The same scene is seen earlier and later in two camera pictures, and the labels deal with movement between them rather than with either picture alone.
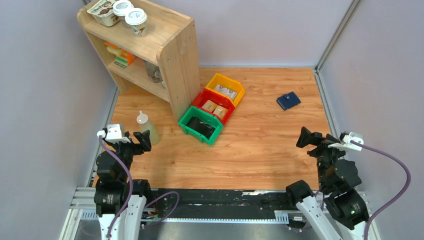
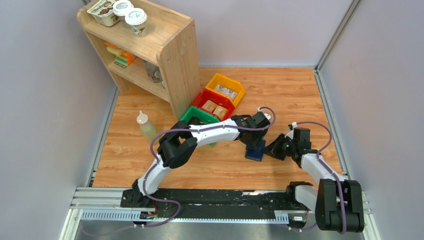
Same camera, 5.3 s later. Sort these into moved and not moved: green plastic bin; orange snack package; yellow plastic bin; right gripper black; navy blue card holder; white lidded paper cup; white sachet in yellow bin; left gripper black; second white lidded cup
Moved: navy blue card holder; right gripper black; left gripper black
Not moved: green plastic bin; yellow plastic bin; orange snack package; second white lidded cup; white sachet in yellow bin; white lidded paper cup
